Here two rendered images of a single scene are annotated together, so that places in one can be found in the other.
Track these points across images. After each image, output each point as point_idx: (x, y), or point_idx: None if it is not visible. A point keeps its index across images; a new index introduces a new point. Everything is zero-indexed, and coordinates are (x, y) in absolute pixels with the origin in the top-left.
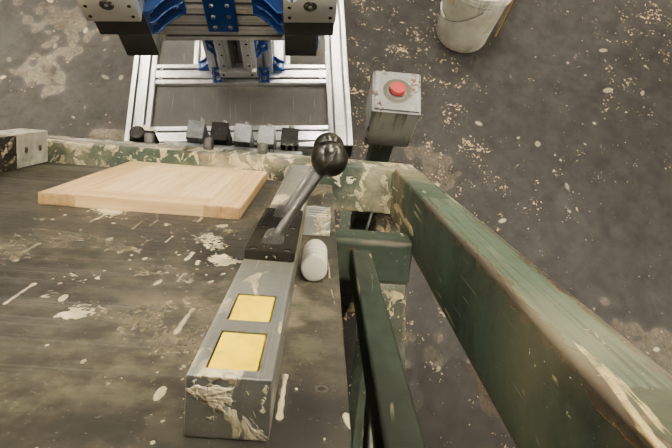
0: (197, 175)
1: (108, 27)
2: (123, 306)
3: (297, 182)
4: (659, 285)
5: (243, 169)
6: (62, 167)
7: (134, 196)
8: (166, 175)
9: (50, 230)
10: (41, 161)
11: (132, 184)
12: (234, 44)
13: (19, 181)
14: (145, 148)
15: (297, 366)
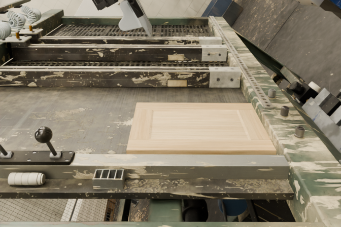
0: (226, 127)
1: (323, 6)
2: (2, 146)
3: (186, 160)
4: None
5: (271, 140)
6: (229, 93)
7: (140, 120)
8: (214, 119)
9: (93, 118)
10: (232, 86)
11: (175, 115)
12: None
13: (181, 94)
14: (254, 98)
15: None
